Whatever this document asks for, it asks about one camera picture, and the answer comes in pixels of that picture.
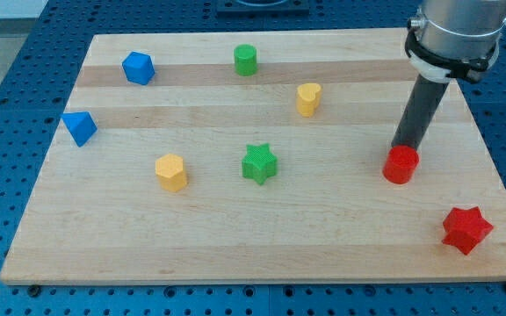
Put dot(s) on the red cylinder block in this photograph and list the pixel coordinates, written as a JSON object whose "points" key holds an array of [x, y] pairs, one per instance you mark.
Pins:
{"points": [[401, 164]]}

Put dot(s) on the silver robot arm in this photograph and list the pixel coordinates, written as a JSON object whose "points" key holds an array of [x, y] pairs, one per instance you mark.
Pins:
{"points": [[455, 39]]}

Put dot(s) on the green star block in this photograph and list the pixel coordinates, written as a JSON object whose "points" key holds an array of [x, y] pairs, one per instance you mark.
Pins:
{"points": [[259, 163]]}

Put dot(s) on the light wooden board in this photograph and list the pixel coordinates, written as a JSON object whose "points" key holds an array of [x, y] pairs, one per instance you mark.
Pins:
{"points": [[99, 216]]}

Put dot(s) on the yellow heart block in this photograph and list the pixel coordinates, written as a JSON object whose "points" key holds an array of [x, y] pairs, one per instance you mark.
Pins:
{"points": [[308, 97]]}

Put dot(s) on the yellow hexagon block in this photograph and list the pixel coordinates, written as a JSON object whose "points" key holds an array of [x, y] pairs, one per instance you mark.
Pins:
{"points": [[171, 173]]}

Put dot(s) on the green cylinder block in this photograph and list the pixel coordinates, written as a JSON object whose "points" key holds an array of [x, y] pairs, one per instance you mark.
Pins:
{"points": [[245, 58]]}

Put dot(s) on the blue cube block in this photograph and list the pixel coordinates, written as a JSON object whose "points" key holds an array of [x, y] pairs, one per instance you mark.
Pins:
{"points": [[138, 68]]}

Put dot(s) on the blue triangle block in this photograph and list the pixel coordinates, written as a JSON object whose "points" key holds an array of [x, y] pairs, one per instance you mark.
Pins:
{"points": [[80, 125]]}

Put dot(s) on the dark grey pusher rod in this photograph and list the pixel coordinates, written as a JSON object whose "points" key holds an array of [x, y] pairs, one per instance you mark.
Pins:
{"points": [[419, 111]]}

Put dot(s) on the red star block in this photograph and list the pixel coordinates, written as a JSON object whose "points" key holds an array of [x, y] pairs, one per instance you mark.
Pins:
{"points": [[465, 229]]}

